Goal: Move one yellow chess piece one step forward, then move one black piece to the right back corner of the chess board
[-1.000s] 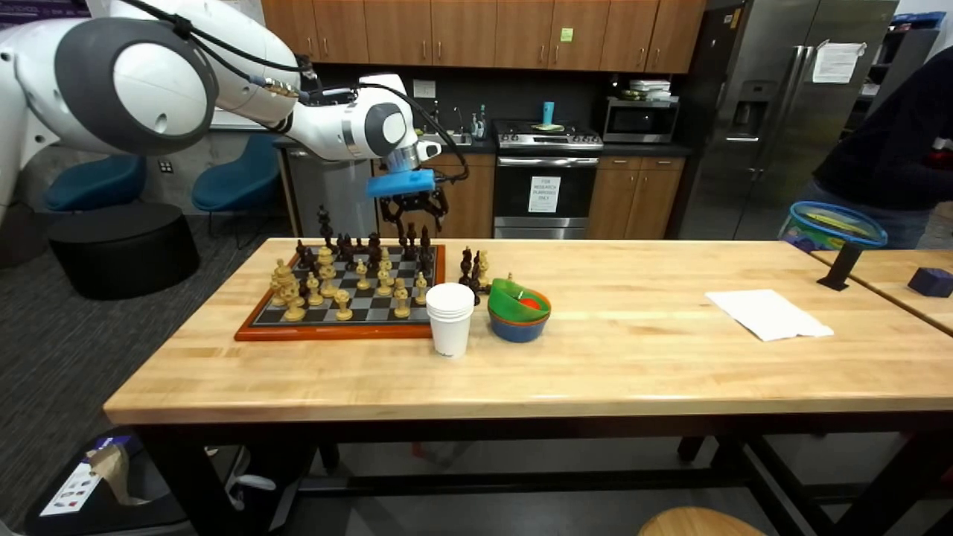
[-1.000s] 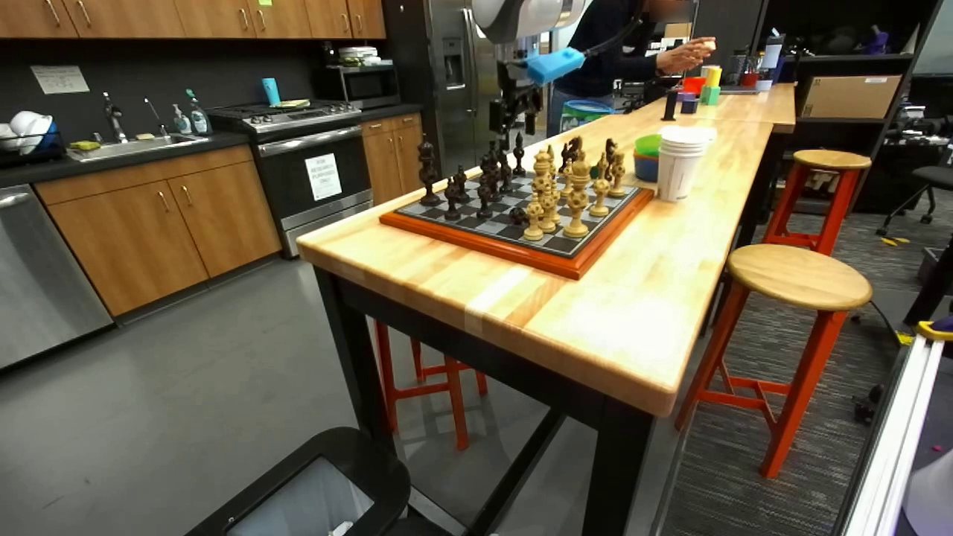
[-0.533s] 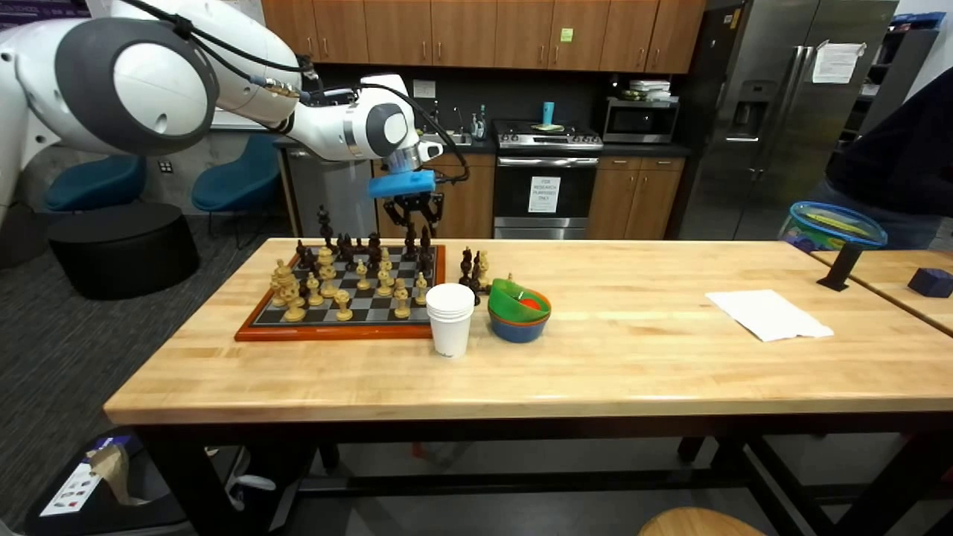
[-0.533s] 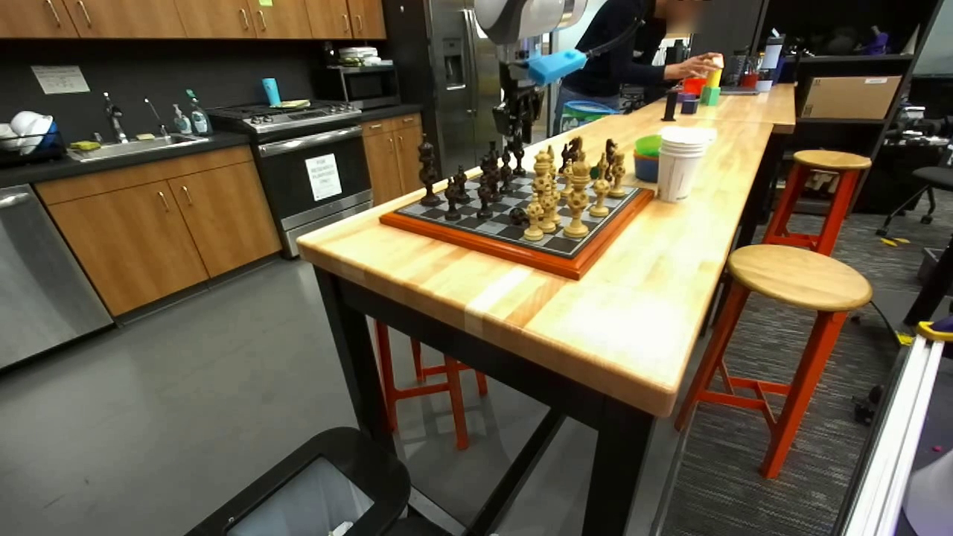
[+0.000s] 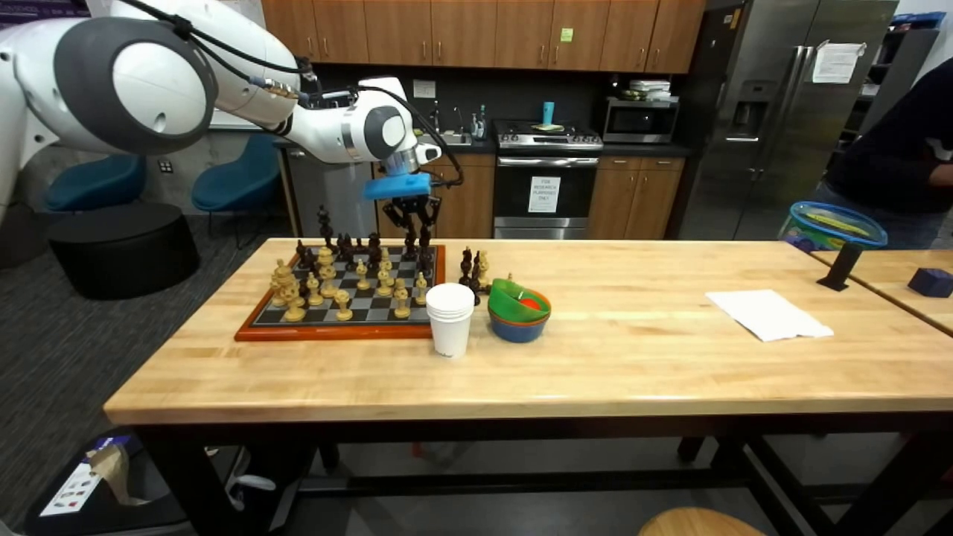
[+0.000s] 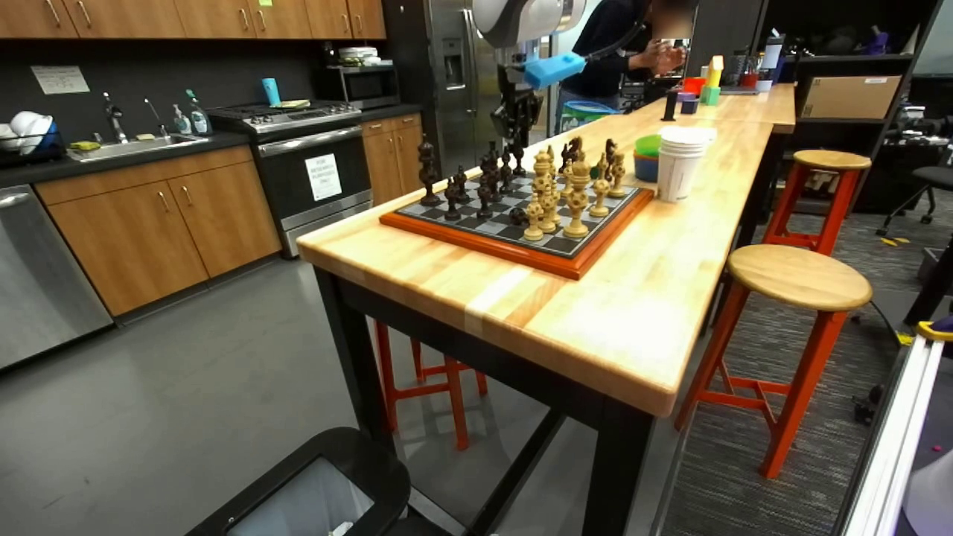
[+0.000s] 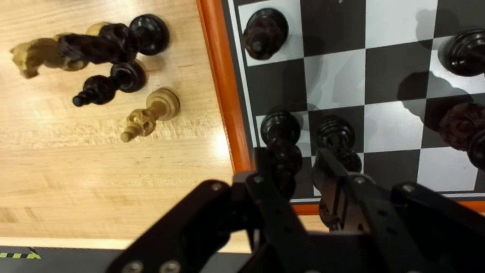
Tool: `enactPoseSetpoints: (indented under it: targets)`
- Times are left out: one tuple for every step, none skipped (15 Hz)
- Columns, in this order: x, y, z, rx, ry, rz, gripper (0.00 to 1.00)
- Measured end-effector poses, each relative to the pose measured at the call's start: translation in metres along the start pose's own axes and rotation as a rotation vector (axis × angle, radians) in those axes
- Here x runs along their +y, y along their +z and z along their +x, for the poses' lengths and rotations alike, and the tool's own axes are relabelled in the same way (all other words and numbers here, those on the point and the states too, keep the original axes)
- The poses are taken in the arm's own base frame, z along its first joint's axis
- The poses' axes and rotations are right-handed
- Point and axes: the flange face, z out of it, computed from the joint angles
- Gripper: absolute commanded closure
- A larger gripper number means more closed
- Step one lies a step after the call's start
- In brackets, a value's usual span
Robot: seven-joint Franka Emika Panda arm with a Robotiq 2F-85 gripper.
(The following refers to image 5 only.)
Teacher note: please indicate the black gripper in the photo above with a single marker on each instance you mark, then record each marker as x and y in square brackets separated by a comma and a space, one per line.
[413, 209]

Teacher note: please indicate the yellow wooden chess pawn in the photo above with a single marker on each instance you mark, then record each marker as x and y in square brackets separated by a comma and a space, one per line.
[365, 279]

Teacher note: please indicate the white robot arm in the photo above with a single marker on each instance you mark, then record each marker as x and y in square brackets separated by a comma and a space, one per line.
[138, 86]

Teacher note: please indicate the yellow wooden chess piece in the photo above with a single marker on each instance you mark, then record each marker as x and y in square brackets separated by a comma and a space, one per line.
[313, 294]
[325, 273]
[281, 279]
[401, 303]
[297, 307]
[343, 306]
[421, 290]
[385, 284]

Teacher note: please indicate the orange framed chess board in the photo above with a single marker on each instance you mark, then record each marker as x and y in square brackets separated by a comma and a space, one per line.
[339, 333]

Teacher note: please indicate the brown cardboard piece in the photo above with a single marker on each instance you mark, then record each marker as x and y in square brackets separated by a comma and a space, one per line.
[114, 465]

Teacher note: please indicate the wide wooden base cabinet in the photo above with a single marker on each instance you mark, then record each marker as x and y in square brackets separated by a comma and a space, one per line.
[465, 194]

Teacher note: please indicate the white paper cup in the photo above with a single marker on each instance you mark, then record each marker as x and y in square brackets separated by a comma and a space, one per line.
[452, 324]

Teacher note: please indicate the stainless steel oven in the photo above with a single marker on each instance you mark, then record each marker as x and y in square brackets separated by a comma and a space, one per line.
[516, 199]

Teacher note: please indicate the clear soap bottle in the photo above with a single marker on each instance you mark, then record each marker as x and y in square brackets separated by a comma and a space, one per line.
[480, 120]

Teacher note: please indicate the white oven notice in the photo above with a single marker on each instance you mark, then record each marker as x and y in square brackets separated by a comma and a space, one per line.
[543, 194]

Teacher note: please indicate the teal cup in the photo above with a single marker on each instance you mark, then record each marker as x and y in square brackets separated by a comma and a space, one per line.
[550, 112]

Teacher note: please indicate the blue lounge chair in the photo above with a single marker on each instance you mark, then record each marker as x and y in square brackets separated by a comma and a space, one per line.
[94, 182]
[239, 181]

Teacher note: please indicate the narrow wooden base cabinet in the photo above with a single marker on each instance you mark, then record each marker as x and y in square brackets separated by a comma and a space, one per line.
[636, 194]

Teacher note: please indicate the black microwave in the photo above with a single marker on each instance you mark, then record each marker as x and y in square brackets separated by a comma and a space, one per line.
[636, 120]

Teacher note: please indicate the green sticky note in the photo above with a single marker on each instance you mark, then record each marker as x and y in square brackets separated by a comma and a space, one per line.
[567, 33]

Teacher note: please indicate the white bowls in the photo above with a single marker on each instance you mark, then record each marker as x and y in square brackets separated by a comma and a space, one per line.
[650, 90]

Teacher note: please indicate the black round ottoman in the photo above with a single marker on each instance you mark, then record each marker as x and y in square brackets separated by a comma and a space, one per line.
[124, 255]

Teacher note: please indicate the stainless steel refrigerator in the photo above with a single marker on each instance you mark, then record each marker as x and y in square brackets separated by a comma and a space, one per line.
[765, 150]

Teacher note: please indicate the white paper sheet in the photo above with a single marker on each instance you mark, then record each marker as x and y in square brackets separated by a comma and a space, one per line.
[769, 313]

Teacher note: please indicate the black trash bin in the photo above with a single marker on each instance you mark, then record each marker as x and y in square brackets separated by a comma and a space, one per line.
[167, 510]

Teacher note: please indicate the wooden stool orange legs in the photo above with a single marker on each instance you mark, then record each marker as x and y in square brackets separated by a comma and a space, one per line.
[702, 523]

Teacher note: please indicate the black stand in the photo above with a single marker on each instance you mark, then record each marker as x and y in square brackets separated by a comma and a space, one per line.
[842, 270]

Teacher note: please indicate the white dotted card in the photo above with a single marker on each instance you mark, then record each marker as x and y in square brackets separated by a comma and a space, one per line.
[69, 491]

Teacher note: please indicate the white refrigerator notice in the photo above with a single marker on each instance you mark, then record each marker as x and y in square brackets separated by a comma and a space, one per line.
[839, 62]

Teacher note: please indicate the person in dark sweater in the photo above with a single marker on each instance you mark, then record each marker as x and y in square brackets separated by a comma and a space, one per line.
[884, 160]

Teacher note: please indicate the small black box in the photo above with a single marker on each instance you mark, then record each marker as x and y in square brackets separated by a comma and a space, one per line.
[934, 282]

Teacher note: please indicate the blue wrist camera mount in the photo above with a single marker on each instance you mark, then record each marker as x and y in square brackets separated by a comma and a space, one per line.
[397, 185]

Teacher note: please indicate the wooden wall cabinets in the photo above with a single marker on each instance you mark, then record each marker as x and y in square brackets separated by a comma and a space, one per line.
[497, 30]

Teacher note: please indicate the black table frame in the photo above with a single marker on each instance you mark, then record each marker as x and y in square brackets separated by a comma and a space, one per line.
[196, 477]

